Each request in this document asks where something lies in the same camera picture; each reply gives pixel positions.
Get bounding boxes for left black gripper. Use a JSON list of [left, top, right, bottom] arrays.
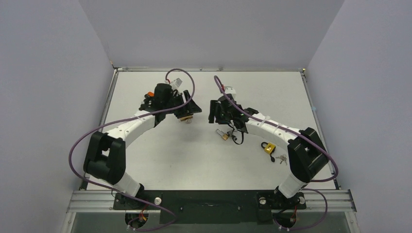
[[164, 91, 201, 119]]

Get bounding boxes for large brass padlock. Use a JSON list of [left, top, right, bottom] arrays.
[[179, 115, 193, 123]]

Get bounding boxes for small brass padlock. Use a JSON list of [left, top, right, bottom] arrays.
[[215, 129, 229, 140]]

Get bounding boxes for small padlock key charm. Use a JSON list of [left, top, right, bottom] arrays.
[[227, 130, 237, 144]]

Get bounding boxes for yellow padlock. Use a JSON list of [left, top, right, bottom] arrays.
[[260, 142, 276, 155]]

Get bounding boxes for yellow padlock keys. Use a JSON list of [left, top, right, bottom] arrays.
[[270, 155, 288, 165]]

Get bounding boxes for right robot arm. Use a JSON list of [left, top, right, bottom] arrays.
[[208, 96, 329, 207]]

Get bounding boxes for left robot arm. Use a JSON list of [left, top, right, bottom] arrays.
[[83, 83, 202, 209]]

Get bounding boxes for orange padlock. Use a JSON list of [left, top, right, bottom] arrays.
[[145, 92, 154, 98]]

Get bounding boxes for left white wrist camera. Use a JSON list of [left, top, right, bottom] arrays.
[[169, 78, 183, 90]]

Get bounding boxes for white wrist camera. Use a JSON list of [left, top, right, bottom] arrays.
[[224, 86, 237, 100], [169, 78, 183, 90]]

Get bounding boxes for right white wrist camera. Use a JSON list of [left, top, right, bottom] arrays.
[[224, 86, 237, 100]]

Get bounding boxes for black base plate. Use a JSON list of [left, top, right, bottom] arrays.
[[113, 189, 307, 225]]

